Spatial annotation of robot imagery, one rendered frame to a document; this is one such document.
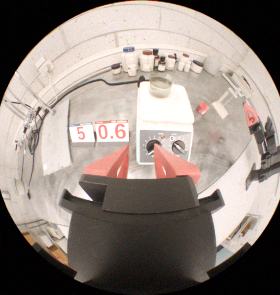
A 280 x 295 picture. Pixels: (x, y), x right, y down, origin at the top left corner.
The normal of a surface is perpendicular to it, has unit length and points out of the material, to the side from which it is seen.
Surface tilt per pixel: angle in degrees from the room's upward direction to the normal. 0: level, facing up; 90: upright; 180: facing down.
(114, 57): 90
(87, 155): 0
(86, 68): 90
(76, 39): 90
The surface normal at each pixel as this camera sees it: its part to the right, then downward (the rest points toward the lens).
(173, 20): 0.37, 0.91
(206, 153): 0.00, -0.22
